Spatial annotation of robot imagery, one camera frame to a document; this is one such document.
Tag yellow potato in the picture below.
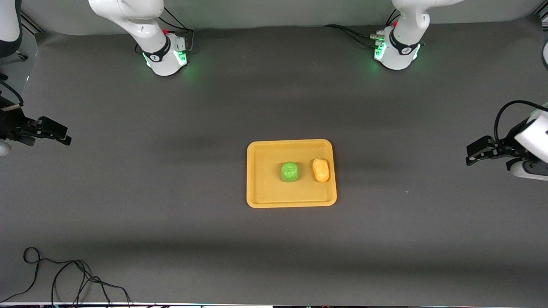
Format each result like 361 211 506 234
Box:
312 158 331 183

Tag green apple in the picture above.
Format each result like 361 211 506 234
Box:
280 161 300 183

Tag orange plastic tray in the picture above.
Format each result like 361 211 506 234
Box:
246 139 338 209

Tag dark grey table mat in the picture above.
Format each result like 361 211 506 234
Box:
0 17 548 307

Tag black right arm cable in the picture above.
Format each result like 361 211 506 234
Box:
0 80 24 113

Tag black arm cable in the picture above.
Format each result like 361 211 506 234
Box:
0 80 24 113
493 100 548 147

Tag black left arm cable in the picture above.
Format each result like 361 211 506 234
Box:
493 100 548 147

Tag aluminium frame rail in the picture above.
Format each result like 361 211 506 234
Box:
21 12 44 36

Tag loose thin black cable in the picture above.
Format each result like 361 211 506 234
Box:
0 247 133 307

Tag black right base cables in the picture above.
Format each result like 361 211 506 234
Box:
135 6 196 56

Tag black base cables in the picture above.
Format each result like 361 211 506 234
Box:
135 6 196 56
323 9 401 48

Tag black left base cables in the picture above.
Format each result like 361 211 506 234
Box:
323 9 401 48

